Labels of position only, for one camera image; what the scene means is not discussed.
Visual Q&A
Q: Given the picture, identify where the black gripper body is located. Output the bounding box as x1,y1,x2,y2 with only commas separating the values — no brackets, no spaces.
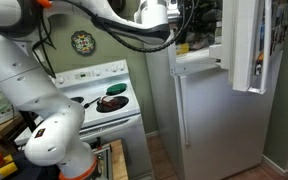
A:
179,0,196,16

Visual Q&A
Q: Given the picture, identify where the white upper fridge door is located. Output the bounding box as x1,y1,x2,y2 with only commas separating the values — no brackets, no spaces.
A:
208,0,273,95

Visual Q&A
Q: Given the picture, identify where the white fridge door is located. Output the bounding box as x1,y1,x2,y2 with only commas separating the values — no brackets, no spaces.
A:
172,49,284,180
208,0,273,95

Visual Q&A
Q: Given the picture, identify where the white lower fridge door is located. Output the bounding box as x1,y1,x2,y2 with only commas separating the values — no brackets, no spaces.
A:
172,49,284,180

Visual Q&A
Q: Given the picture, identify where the yellow food package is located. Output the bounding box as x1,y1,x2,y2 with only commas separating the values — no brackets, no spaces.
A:
175,43,190,56

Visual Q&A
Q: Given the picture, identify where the photo magnet cluster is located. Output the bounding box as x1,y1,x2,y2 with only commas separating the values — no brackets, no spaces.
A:
270,0,288,57

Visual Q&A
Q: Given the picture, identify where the green leaf-shaped lid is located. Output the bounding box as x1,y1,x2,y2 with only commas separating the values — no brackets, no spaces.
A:
105,82,128,96

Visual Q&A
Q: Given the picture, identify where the white refrigerator cabinet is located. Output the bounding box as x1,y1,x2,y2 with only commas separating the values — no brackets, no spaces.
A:
144,0,285,180

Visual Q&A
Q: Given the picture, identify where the black stove burner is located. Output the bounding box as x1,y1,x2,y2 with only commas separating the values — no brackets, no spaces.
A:
95,95,130,114
71,96,85,105

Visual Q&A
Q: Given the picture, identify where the brown sauce bottle white cap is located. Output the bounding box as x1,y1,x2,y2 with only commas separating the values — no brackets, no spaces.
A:
100,95,120,111

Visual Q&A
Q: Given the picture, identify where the black spoon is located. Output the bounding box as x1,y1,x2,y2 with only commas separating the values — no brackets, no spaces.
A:
83,97,102,110

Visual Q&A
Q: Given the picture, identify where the white electric stove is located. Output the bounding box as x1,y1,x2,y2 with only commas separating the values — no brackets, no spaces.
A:
13,59,155,180

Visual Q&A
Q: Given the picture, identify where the wooden robot mounting board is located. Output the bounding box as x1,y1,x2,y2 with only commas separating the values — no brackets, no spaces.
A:
108,139,129,180

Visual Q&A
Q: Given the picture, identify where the wooden side table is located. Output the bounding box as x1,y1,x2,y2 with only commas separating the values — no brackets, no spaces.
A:
0,114,26,158

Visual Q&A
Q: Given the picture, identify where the dark blue storage box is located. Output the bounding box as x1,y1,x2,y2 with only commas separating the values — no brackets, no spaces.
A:
3,151,62,180

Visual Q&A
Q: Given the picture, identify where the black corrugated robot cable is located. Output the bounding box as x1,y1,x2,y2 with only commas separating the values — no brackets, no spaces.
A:
60,0,197,54

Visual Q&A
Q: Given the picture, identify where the colourful decorative wall plate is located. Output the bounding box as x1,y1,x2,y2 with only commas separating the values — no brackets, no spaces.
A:
70,30,97,57

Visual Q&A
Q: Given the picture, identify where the aluminium profile frame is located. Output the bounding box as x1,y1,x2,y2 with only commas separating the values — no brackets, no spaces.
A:
90,143,114,180

